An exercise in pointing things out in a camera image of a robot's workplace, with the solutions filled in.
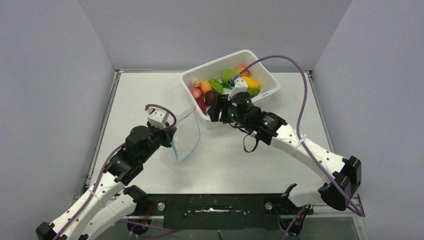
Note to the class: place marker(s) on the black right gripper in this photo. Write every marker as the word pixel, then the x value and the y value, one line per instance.
pixel 221 102

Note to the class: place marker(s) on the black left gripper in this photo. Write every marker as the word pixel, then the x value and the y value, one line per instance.
pixel 168 134

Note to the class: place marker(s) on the dark red apple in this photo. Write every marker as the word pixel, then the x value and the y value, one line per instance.
pixel 209 98

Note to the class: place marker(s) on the clear zip top bag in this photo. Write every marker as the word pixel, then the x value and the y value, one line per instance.
pixel 185 140

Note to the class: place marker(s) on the orange peach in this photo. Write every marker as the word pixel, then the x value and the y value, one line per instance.
pixel 205 87
pixel 243 72

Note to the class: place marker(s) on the green cabbage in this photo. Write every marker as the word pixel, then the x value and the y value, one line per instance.
pixel 227 75

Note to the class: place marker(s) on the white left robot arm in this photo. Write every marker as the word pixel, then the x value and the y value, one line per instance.
pixel 119 169

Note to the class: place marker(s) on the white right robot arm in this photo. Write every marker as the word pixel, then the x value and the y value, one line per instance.
pixel 341 176

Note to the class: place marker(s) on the green bell pepper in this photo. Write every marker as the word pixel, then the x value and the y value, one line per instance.
pixel 216 85

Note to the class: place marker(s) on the green leafy vegetable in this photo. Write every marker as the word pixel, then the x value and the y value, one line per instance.
pixel 253 92

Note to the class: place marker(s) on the yellow mango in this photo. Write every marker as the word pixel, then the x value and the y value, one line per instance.
pixel 251 83

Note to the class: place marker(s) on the beige garlic bulb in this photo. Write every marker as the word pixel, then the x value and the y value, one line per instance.
pixel 195 82

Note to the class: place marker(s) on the white plastic bin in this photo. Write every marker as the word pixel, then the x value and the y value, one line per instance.
pixel 269 85

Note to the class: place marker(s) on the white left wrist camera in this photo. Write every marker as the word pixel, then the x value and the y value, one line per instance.
pixel 157 117

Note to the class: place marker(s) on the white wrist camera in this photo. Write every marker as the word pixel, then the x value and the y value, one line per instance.
pixel 157 117
pixel 240 85

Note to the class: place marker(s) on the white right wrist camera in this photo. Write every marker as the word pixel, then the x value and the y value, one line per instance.
pixel 240 85

